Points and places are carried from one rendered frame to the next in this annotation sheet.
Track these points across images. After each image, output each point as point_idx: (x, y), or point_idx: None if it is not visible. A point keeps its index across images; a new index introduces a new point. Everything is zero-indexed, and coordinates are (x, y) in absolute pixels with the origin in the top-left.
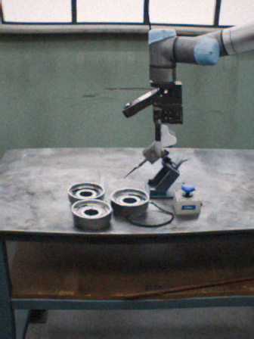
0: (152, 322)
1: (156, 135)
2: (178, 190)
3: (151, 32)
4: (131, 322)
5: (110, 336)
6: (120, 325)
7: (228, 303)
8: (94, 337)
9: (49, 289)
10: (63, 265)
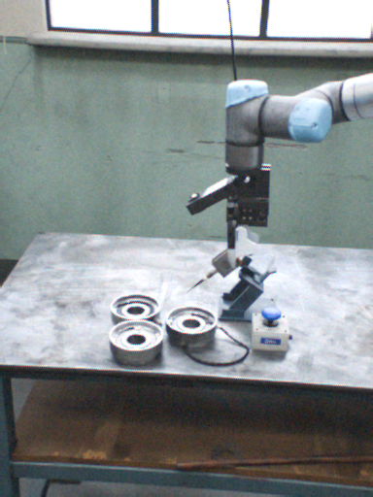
0: (237, 495)
1: (229, 242)
2: (257, 314)
3: (229, 87)
4: (205, 492)
5: None
6: (188, 496)
7: (337, 495)
8: None
9: (71, 447)
10: (101, 407)
